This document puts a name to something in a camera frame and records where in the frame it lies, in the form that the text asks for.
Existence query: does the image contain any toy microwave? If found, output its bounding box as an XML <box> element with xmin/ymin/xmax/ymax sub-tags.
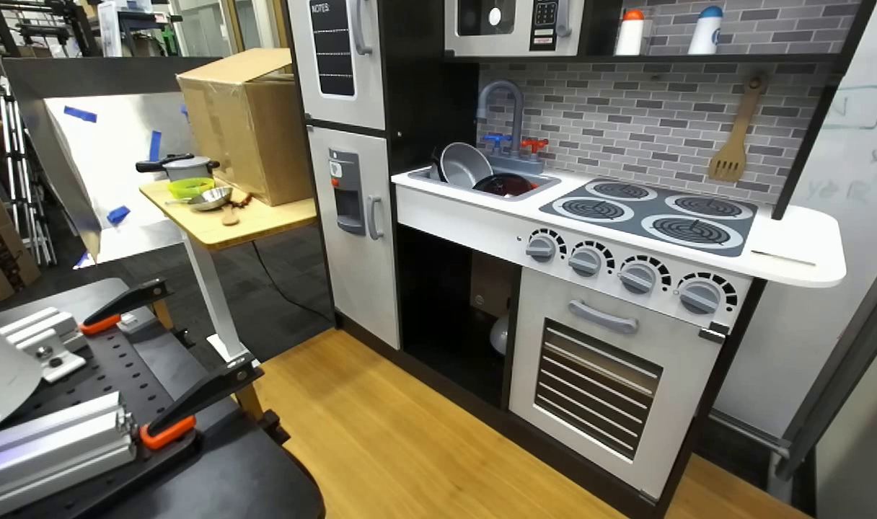
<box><xmin>440</xmin><ymin>0</ymin><xmax>588</xmax><ymax>58</ymax></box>

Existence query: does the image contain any white dispenser fridge door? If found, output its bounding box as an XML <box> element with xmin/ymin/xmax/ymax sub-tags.
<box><xmin>306</xmin><ymin>123</ymin><xmax>403</xmax><ymax>351</ymax></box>

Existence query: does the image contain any white chalkboard fridge door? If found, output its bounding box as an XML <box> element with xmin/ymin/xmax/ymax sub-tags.
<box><xmin>286</xmin><ymin>0</ymin><xmax>389</xmax><ymax>133</ymax></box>

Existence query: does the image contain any black four-burner stove top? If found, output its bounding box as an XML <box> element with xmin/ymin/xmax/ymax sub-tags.
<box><xmin>537</xmin><ymin>175</ymin><xmax>762</xmax><ymax>259</ymax></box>

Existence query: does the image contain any white toy oven door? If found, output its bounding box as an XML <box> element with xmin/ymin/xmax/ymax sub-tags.
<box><xmin>507</xmin><ymin>266</ymin><xmax>726</xmax><ymax>502</ymax></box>

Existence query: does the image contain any grey round object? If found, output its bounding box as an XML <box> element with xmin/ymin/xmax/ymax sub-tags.
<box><xmin>487</xmin><ymin>312</ymin><xmax>513</xmax><ymax>361</ymax></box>

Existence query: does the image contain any grey bowl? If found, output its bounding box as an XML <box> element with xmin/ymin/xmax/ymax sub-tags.
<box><xmin>435</xmin><ymin>139</ymin><xmax>495</xmax><ymax>194</ymax></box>

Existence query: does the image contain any dark red plate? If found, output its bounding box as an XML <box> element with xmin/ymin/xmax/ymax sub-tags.
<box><xmin>472</xmin><ymin>171</ymin><xmax>539</xmax><ymax>198</ymax></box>

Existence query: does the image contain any grey stove knob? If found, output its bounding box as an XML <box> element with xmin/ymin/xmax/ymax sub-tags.
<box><xmin>678</xmin><ymin>275</ymin><xmax>726</xmax><ymax>316</ymax></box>
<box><xmin>524</xmin><ymin>231</ymin><xmax>560</xmax><ymax>266</ymax></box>
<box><xmin>618</xmin><ymin>257</ymin><xmax>661</xmax><ymax>298</ymax></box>
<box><xmin>565</xmin><ymin>243</ymin><xmax>605</xmax><ymax>280</ymax></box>

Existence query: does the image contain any grey toy faucet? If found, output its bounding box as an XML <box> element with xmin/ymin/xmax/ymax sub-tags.
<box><xmin>472</xmin><ymin>77</ymin><xmax>528</xmax><ymax>161</ymax></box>

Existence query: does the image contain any toy kitchen body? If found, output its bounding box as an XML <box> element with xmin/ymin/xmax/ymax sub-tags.
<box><xmin>286</xmin><ymin>0</ymin><xmax>877</xmax><ymax>519</ymax></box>

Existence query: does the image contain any wooden desk white leg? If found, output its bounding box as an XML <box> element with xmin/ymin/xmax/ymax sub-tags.
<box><xmin>136</xmin><ymin>175</ymin><xmax>319</xmax><ymax>371</ymax></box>

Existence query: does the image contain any large plain cardboard box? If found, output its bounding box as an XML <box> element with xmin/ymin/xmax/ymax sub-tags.
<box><xmin>174</xmin><ymin>47</ymin><xmax>318</xmax><ymax>211</ymax></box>

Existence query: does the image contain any silver metal bowl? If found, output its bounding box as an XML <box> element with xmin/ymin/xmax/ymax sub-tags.
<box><xmin>187</xmin><ymin>184</ymin><xmax>233</xmax><ymax>214</ymax></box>

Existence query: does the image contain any green bowl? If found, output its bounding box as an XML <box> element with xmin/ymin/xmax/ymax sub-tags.
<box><xmin>164</xmin><ymin>175</ymin><xmax>218</xmax><ymax>205</ymax></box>

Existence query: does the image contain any black orange bar clamp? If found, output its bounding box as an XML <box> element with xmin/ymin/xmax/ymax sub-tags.
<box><xmin>74</xmin><ymin>276</ymin><xmax>174</xmax><ymax>341</ymax></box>
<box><xmin>136</xmin><ymin>358</ymin><xmax>266</xmax><ymax>456</ymax></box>

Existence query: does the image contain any white bottle orange cap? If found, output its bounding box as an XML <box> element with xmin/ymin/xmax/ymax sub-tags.
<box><xmin>614</xmin><ymin>5</ymin><xmax>648</xmax><ymax>58</ymax></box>

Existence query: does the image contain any wooden spatula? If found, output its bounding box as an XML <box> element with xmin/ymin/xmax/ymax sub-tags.
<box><xmin>706</xmin><ymin>71</ymin><xmax>769</xmax><ymax>184</ymax></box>

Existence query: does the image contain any black perforated breadboard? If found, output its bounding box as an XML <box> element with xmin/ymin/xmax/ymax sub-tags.
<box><xmin>14</xmin><ymin>321</ymin><xmax>267</xmax><ymax>484</ymax></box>

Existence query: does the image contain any white bottle blue cap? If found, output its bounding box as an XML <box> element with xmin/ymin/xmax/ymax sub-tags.
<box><xmin>686</xmin><ymin>2</ymin><xmax>726</xmax><ymax>58</ymax></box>

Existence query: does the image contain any white leaning panel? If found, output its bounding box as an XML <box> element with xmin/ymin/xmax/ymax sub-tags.
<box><xmin>18</xmin><ymin>90</ymin><xmax>204</xmax><ymax>269</ymax></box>

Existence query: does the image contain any black partition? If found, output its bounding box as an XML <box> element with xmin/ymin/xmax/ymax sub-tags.
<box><xmin>0</xmin><ymin>55</ymin><xmax>218</xmax><ymax>99</ymax></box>

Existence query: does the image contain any white marker-drawn panel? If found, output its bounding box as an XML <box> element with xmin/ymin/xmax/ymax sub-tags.
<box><xmin>715</xmin><ymin>0</ymin><xmax>877</xmax><ymax>456</ymax></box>

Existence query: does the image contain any dark metal beam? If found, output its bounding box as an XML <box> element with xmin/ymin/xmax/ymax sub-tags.
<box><xmin>769</xmin><ymin>252</ymin><xmax>877</xmax><ymax>484</ymax></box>

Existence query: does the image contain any large aluminium extrusion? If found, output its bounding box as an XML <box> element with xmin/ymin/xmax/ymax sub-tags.
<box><xmin>0</xmin><ymin>387</ymin><xmax>138</xmax><ymax>519</ymax></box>

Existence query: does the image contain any printed cardboard box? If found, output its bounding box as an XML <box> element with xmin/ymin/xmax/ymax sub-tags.
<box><xmin>0</xmin><ymin>197</ymin><xmax>44</xmax><ymax>305</ymax></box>

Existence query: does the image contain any white rounded base cover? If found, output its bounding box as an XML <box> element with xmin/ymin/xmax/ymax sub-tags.
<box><xmin>0</xmin><ymin>312</ymin><xmax>47</xmax><ymax>442</ymax></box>

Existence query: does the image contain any silver pot black handle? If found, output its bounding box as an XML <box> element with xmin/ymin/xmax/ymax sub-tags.
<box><xmin>132</xmin><ymin>152</ymin><xmax>223</xmax><ymax>184</ymax></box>

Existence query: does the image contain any glossy robot mount table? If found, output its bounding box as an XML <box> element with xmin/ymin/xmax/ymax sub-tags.
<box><xmin>0</xmin><ymin>275</ymin><xmax>329</xmax><ymax>519</ymax></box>

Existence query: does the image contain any small aluminium bracket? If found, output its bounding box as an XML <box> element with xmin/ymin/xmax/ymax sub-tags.
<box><xmin>0</xmin><ymin>303</ymin><xmax>90</xmax><ymax>384</ymax></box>

